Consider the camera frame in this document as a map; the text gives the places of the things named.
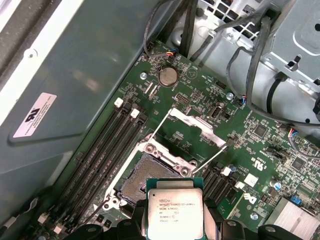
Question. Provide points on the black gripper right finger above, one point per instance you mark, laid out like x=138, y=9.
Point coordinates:
x=212, y=225

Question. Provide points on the silver CPU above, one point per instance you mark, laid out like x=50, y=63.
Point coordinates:
x=175, y=212

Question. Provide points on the CPU socket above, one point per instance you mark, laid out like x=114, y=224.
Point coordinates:
x=140, y=180

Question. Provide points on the internal USB port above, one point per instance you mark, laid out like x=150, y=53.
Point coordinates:
x=216, y=113

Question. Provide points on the silver finned heat sink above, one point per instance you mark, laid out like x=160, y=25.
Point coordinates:
x=295, y=220

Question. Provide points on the metal socket cover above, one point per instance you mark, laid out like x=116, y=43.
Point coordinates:
x=202, y=131

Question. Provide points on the white certification label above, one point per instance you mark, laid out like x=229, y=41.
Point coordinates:
x=35, y=115

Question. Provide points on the green motherboard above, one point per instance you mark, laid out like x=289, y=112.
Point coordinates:
x=250, y=150

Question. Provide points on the metal drive cage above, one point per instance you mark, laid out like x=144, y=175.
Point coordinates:
x=295, y=37

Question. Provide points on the round coin battery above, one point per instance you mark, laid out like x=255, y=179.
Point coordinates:
x=168, y=76

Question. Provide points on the black open PC case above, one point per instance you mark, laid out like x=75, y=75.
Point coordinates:
x=75, y=62

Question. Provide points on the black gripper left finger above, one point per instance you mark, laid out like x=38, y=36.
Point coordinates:
x=138, y=225

